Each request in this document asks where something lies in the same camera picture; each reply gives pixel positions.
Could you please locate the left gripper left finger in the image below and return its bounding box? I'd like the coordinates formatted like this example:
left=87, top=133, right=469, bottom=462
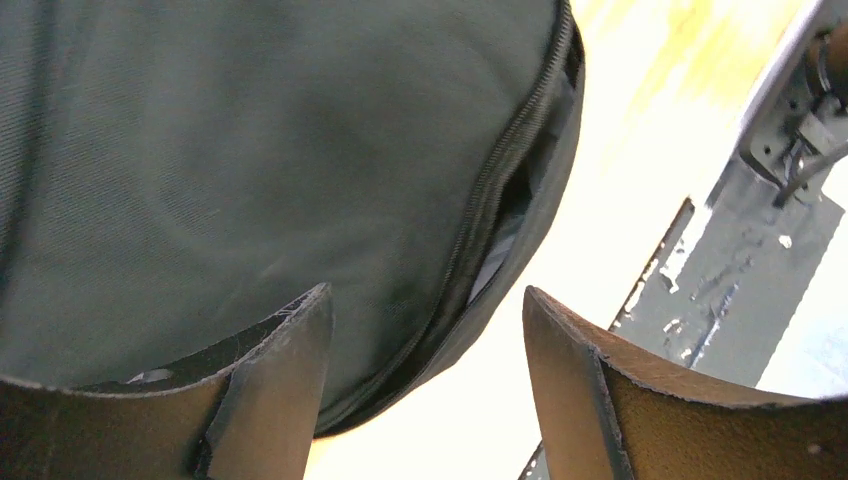
left=1, top=284, right=334, bottom=480

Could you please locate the black backpack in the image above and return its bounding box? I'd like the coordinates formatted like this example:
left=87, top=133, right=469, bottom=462
left=1, top=1, right=582, bottom=437

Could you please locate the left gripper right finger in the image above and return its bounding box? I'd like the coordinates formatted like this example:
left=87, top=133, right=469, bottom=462
left=523, top=287, right=847, bottom=480

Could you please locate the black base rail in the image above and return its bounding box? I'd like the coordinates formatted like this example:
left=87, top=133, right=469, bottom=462
left=524, top=1, right=847, bottom=479

